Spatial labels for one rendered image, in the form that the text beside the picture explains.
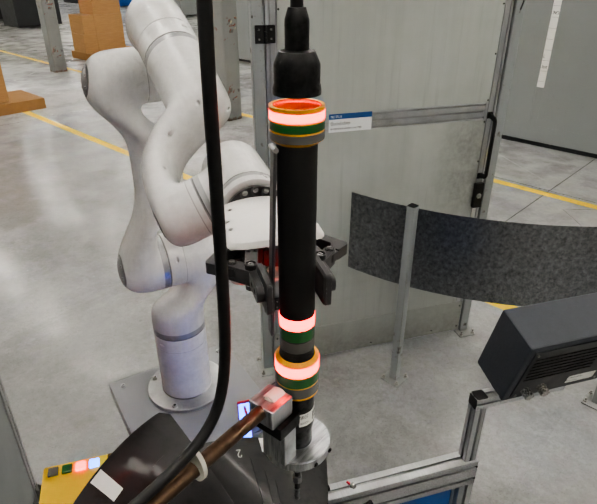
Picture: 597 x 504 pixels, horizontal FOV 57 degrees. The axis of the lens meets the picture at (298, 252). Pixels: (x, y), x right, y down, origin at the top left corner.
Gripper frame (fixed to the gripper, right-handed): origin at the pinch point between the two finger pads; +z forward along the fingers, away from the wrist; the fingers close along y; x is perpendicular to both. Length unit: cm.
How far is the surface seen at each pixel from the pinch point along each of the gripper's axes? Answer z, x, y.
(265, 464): -20, -46, -1
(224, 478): -17.8, -45.0, 6.1
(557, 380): -32, -57, -70
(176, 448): -7.6, -25.3, 12.3
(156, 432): -9.1, -23.5, 14.3
